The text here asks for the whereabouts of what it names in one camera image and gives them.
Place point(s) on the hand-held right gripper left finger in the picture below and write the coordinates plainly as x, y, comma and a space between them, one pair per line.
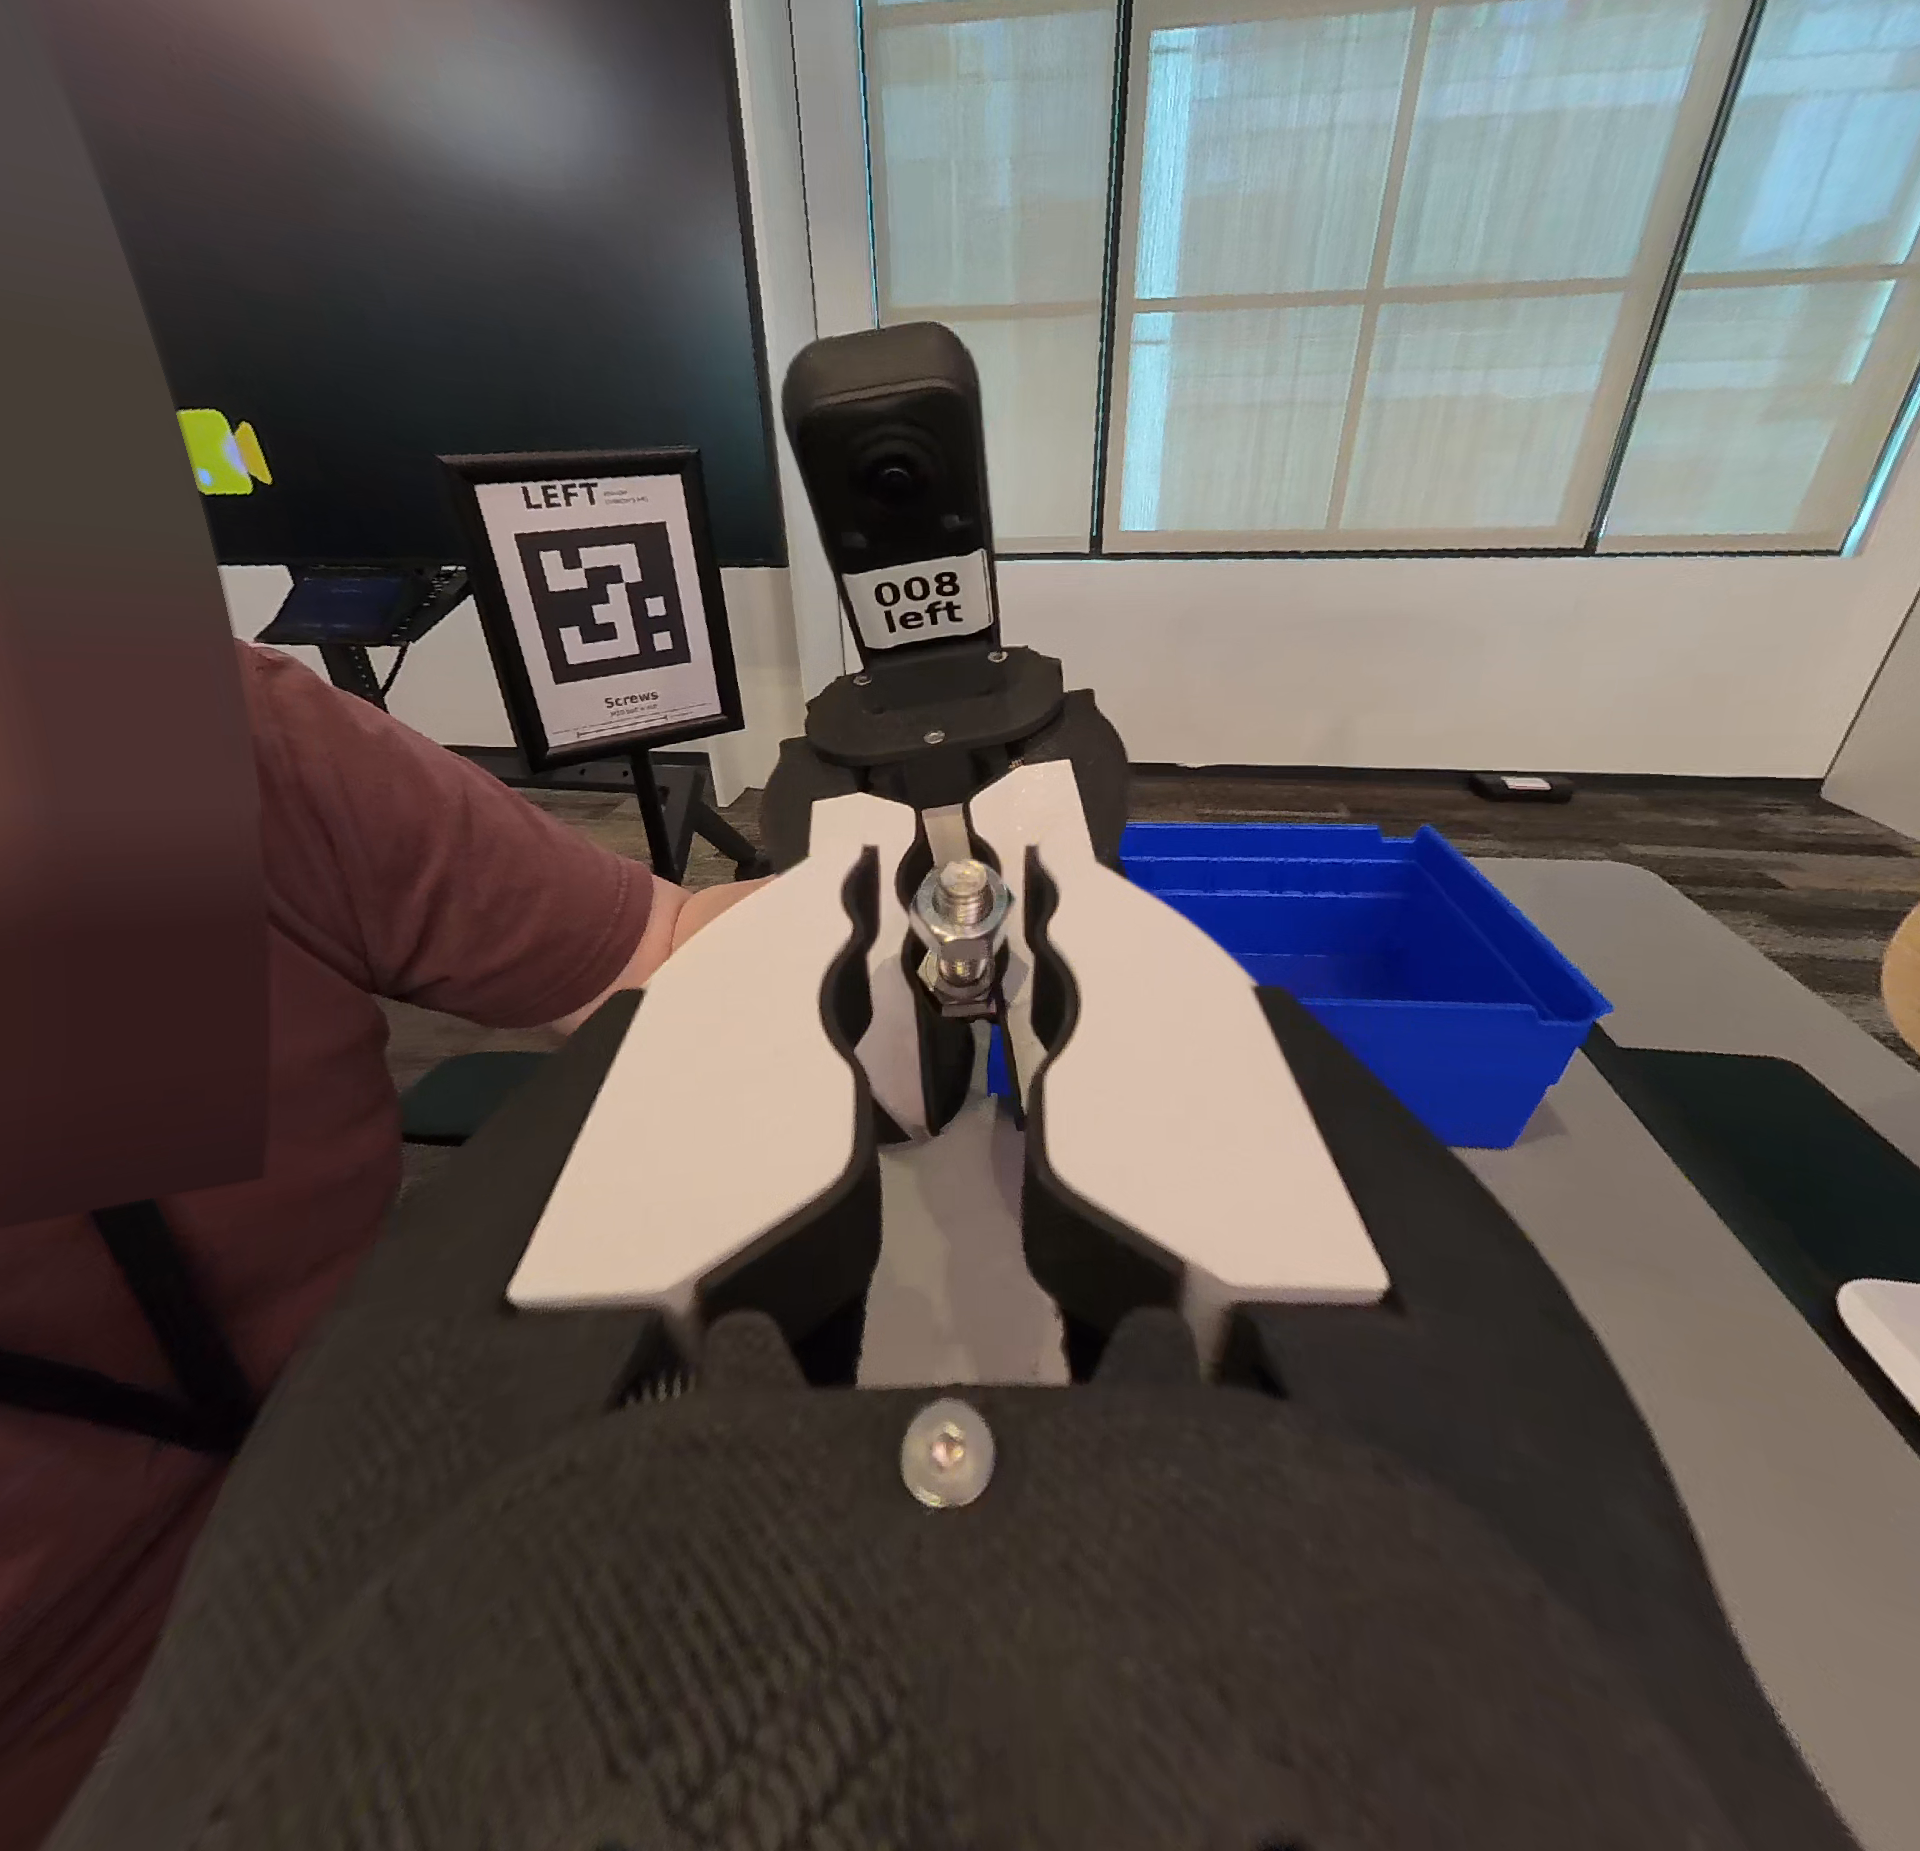
705, 1101

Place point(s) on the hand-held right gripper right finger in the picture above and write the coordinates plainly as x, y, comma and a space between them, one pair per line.
1200, 1101

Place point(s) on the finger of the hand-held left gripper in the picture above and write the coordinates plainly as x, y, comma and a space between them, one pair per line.
854, 819
1051, 809

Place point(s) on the silver hex nut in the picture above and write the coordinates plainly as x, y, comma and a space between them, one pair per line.
961, 925

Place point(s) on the silver hex bolt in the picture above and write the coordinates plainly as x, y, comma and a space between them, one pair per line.
961, 991

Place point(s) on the blue plastic parts bin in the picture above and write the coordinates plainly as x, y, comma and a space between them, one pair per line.
1425, 1073

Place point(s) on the person's left forearm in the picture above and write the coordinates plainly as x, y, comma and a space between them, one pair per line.
696, 921

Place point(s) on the black sign stand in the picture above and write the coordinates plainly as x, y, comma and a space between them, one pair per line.
651, 818

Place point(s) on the black framed marker sign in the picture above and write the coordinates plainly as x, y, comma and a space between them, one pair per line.
607, 591

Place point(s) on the black floor box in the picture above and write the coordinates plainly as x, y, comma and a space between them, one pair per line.
1522, 791

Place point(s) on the small dark tablet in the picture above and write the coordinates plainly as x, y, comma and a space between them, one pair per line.
345, 608

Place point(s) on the large grid window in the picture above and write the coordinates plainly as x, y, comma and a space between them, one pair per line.
1275, 156

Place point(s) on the large black screen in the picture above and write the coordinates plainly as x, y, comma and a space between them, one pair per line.
448, 232

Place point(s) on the instruction sheet on stand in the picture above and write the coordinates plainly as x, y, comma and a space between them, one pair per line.
1905, 982

